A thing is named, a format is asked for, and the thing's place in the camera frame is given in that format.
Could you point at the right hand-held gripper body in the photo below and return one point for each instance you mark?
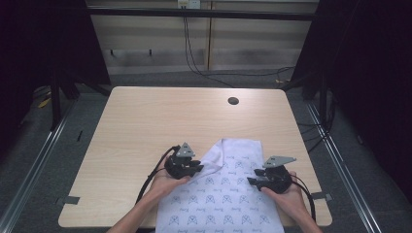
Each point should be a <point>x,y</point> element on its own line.
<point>278,181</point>

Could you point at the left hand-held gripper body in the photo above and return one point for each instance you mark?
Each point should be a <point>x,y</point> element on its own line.
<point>176,168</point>

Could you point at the white printed cloth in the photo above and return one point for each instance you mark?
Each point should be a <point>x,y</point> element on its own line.
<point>223,194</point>

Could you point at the person's right hand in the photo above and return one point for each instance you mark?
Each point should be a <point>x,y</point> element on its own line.
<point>293,200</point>

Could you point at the person's left hand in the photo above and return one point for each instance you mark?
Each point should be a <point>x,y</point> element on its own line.
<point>162,189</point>

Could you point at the grey tape strip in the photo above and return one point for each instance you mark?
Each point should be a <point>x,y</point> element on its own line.
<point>322,195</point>
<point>69,200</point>

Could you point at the dark round table grommet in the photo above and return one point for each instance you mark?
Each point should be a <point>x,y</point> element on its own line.
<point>233,100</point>

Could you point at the small black floor strip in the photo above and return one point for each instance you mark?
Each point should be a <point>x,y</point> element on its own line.
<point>79,136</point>

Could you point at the black metal stand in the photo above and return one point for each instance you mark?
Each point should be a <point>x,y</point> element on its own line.
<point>55,103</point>

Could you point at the dark curtain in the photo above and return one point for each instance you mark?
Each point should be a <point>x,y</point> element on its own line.
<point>39,42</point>
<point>366,64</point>

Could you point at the yellow object on floor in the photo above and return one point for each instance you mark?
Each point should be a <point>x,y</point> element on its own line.
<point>44,103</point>

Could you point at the black horizontal metal bar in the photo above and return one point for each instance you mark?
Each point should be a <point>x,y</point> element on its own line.
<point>200,14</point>

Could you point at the metal floor rail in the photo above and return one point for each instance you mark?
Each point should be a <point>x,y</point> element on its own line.
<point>32,168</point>
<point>343,168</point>

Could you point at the white wall socket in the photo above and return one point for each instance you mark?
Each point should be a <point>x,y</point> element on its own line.
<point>189,4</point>

